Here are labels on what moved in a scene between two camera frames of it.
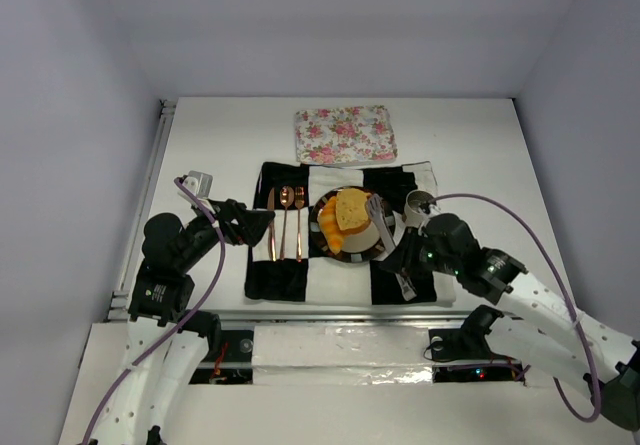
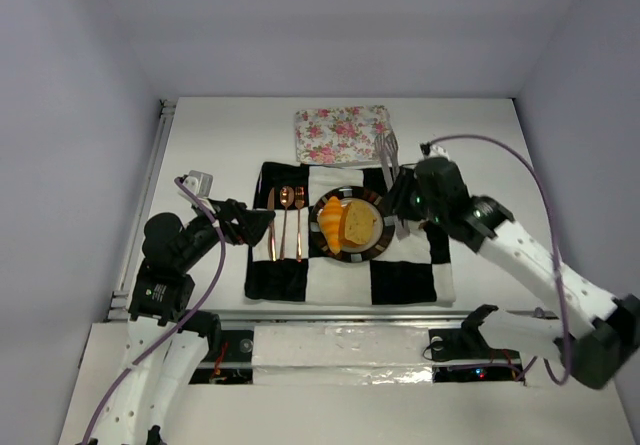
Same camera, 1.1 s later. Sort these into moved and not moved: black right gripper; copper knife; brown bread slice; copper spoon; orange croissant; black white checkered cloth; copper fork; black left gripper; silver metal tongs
Moved: brown bread slice; silver metal tongs; black right gripper
Not moved: black white checkered cloth; orange croissant; copper fork; copper spoon; copper knife; black left gripper
